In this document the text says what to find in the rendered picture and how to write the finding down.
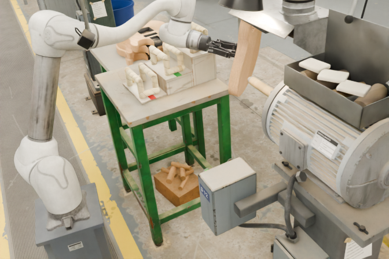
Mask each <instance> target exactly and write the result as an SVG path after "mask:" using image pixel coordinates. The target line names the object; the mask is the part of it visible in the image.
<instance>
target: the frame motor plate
mask: <svg viewBox="0 0 389 259"><path fill-rule="evenodd" d="M274 170H275V171H276V172H278V173H279V174H280V175H281V176H282V177H283V178H284V179H285V180H286V181H287V182H289V179H290V177H291V176H292V175H294V174H296V173H297V172H299V171H300V170H298V169H297V168H296V167H295V166H293V165H292V164H291V163H290V162H289V161H287V160H286V159H283V160H280V161H277V162H275V163H274ZM293 187H294V188H296V189H297V190H298V191H299V192H300V193H301V194H302V195H303V196H304V197H306V198H307V199H308V200H309V201H310V202H311V203H312V204H313V205H314V206H315V207H316V208H318V209H319V210H320V211H321V212H322V213H323V214H324V215H326V217H327V218H329V219H330V220H331V221H332V222H333V223H335V224H336V225H337V226H338V227H339V228H340V229H341V230H342V231H343V232H344V233H346V234H347V235H348V236H349V237H350V238H351V239H352V240H353V241H354V242H355V243H357V244H358V245H359V246H360V247H361V248H364V247H366V246H368V245H369V244H371V243H373V242H375V241H376V240H378V239H380V238H381V237H383V236H385V235H387V234H388V233H389V196H388V197H387V198H385V199H384V201H382V202H380V203H378V204H376V205H374V206H371V207H369V208H363V209H360V208H354V207H352V206H351V205H350V204H349V203H347V202H345V203H343V204H340V203H338V202H337V201H336V200H334V199H333V198H332V197H331V196H330V195H329V194H327V193H326V192H325V191H324V190H323V189H321V188H320V187H319V186H318V185H316V184H315V183H314V182H313V181H312V180H310V179H309V178H308V177H307V179H306V181H305V182H294V185H293Z"/></svg>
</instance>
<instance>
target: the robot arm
mask: <svg viewBox="0 0 389 259"><path fill-rule="evenodd" d="M195 5H196V0H156V1H154V2H152V3H151V4H150V5H148V6H147V7H146V8H144V9H143V10H142V11H140V12H139V13H138V14H136V15H135V16H134V17H133V18H131V19H130V20H129V21H127V22H126V23H124V24H123V25H121V26H119V27H115V28H111V27H106V26H102V25H98V24H93V23H89V26H90V29H91V32H92V33H94V34H95V35H96V36H95V39H96V41H95V43H94V44H93V46H92V47H90V48H89V49H95V48H98V47H103V46H107V45H113V44H117V43H120V42H123V41H125V40H127V39H128V38H130V37H132V36H133V35H134V34H135V33H137V32H138V31H139V30H140V29H141V28H142V27H143V26H145V25H146V24H147V23H148V22H150V21H151V19H153V18H154V17H155V16H156V15H158V14H159V13H160V12H163V11H166V12H167V13H168V14H169V15H170V16H171V18H170V22H169V23H165V24H163V25H161V26H160V29H159V38H160V40H161V41H163V42H164V43H166V44H169V45H172V46H174V47H179V48H187V49H192V50H196V51H199V50H201V51H208V53H213V54H217V55H219V56H223V57H226V58H230V57H233V58H234V57H235V54H236V50H237V43H233V42H228V41H225V40H221V39H217V40H211V37H210V36H208V35H203V33H202V32H198V31H195V30H191V23H192V18H193V15H194V12H195ZM75 27H76V28H78V29H79V30H80V32H83V30H84V29H85V22H81V21H79V20H75V19H73V18H70V17H68V16H66V15H64V14H62V13H59V12H56V11H53V10H41V11H38V12H36V13H34V14H33V15H32V16H31V18H30V20H29V22H28V30H29V32H30V37H31V44H32V49H33V51H34V53H35V64H34V77H33V84H32V96H31V109H30V122H29V129H28V135H27V136H25V137H24V138H23V139H22V140H21V143H20V146H19V148H18V149H17V150H16V153H15V155H14V164H15V167H16V169H17V171H18V172H19V174H20V175H21V176H22V177H23V179H24V180H25V181H26V182H27V183H29V184H30V185H31V186H33V188H34V189H35V191H36V192H37V194H38V195H39V197H40V199H41V200H42V201H43V203H44V205H45V206H46V209H47V226H46V229H47V230H48V231H52V230H55V229H56V228H58V227H62V226H65V229H66V230H67V231H70V230H71V229H72V224H73V223H75V222H77V221H81V220H88V219H89V218H90V217H91V215H90V213H89V211H88V208H87V202H86V194H87V193H86V191H85V190H81V189H80V184H79V181H78V178H77V175H76V173H75V170H74V168H73V166H72V165H71V163H70V162H69V161H67V160H66V159H65V158H63V157H61V156H59V155H58V144H57V141H56V140H55V139H54V137H53V126H54V115H55V109H56V99H57V89H58V78H59V73H60V62H61V57H62V56H63V55H64V54H65V51H66V50H86V49H85V48H83V47H81V46H80V45H78V44H77V42H78V39H79V35H78V34H77V33H76V32H75ZM227 49H230V50H232V51H230V50H227ZM233 50H235V51H233Z"/></svg>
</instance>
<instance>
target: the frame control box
mask: <svg viewBox="0 0 389 259"><path fill-rule="evenodd" d="M198 180H199V191H200V202H201V214H202V218H203V220H204V221H205V222H206V224H207V225H208V226H209V228H210V229H211V231H212V232H213V233H214V235H215V236H218V235H220V234H222V233H224V232H226V231H228V230H230V229H232V228H234V227H236V226H239V227H243V228H275V229H280V230H284V231H285V232H286V233H285V236H286V237H287V239H288V240H289V235H288V234H289V232H288V230H287V226H286V225H283V224H276V223H245V222H247V221H249V220H251V219H253V218H255V217H256V211H255V212H253V213H251V214H249V215H247V216H244V217H242V218H239V217H238V215H237V214H236V213H235V212H234V203H235V202H237V201H239V200H241V199H244V198H246V197H249V196H250V195H252V194H254V193H256V172H255V171H254V170H253V169H252V168H251V167H250V166H249V165H248V164H247V163H246V162H245V161H244V160H243V159H242V158H241V157H237V158H235V159H233V160H230V161H228V162H225V163H223V164H221V165H218V166H215V167H213V168H211V169H208V170H206V171H204V172H201V173H199V174H198Z"/></svg>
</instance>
